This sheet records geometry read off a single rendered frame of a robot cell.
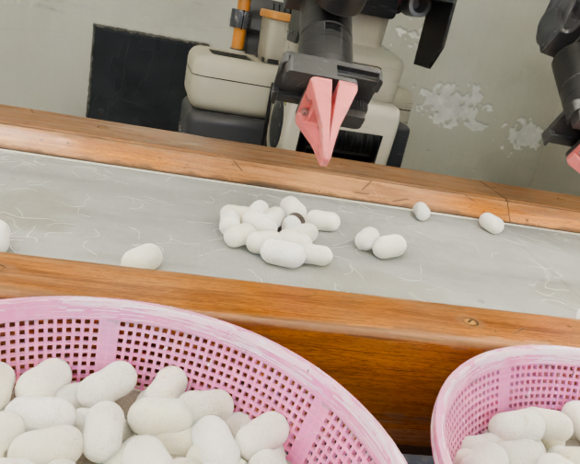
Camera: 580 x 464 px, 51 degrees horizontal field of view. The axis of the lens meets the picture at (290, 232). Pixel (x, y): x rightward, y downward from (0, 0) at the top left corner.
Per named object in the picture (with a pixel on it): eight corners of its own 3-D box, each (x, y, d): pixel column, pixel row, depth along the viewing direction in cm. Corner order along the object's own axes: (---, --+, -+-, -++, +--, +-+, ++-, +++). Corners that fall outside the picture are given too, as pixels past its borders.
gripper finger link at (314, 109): (386, 150, 55) (382, 73, 59) (310, 137, 53) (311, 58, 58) (361, 189, 61) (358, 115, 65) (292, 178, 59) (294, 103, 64)
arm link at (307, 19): (341, 29, 70) (294, 17, 69) (363, -19, 64) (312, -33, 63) (342, 74, 67) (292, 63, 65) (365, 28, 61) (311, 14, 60)
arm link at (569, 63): (577, 75, 76) (539, 63, 75) (620, 34, 70) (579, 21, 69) (590, 117, 73) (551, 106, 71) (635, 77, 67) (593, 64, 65)
